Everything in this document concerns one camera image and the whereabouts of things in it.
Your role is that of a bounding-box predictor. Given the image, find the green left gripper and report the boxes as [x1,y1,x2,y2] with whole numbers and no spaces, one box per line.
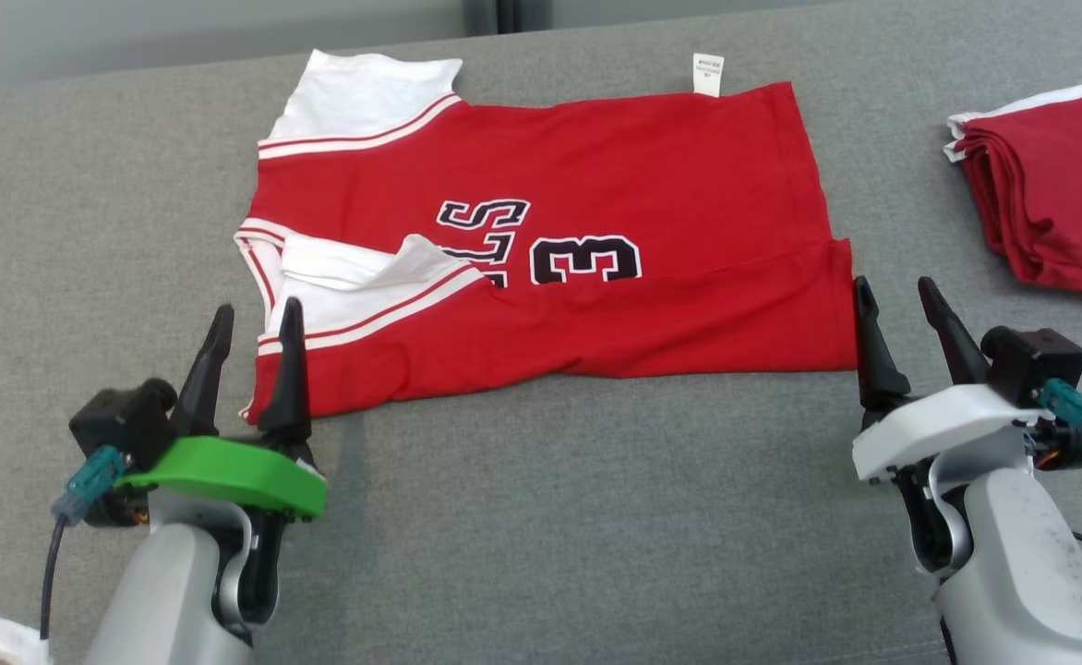
[78,296,329,527]

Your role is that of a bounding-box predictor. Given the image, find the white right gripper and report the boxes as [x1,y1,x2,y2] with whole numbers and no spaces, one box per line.
[851,275,1082,484]

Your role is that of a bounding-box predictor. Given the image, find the red white shorts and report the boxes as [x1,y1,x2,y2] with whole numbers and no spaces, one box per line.
[944,81,1082,298]

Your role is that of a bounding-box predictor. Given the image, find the red white basketball jersey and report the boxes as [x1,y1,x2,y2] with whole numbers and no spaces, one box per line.
[233,48,860,426]

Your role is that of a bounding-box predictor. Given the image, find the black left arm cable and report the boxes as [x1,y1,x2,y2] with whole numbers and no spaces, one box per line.
[40,445,128,643]

